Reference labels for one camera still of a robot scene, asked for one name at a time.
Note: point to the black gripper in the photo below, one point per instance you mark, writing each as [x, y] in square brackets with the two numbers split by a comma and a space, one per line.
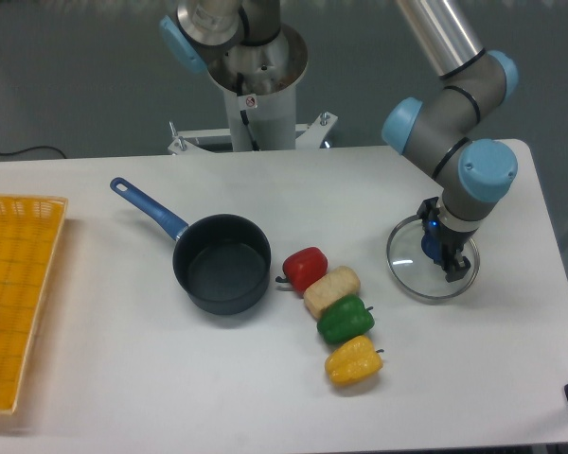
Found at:
[441, 243]

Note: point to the glass lid blue knob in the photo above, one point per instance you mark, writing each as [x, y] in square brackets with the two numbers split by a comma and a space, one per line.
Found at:
[417, 273]

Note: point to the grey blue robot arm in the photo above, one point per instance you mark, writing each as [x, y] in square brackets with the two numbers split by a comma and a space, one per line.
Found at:
[433, 136]

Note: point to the green bell pepper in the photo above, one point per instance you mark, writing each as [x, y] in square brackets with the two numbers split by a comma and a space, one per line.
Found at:
[346, 319]

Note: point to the beige bread loaf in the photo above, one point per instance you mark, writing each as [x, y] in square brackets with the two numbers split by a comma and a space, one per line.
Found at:
[330, 288]

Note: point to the yellow bell pepper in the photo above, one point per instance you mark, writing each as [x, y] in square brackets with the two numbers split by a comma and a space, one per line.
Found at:
[353, 362]

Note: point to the red bell pepper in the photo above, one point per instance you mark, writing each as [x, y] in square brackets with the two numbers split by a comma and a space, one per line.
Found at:
[303, 268]

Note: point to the yellow woven basket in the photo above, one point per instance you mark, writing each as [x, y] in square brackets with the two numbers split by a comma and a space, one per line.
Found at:
[30, 230]

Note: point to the dark saucepan blue handle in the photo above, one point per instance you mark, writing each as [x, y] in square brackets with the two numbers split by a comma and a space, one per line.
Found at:
[222, 261]

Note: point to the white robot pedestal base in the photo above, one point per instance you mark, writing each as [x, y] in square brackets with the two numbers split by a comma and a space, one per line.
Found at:
[258, 85]

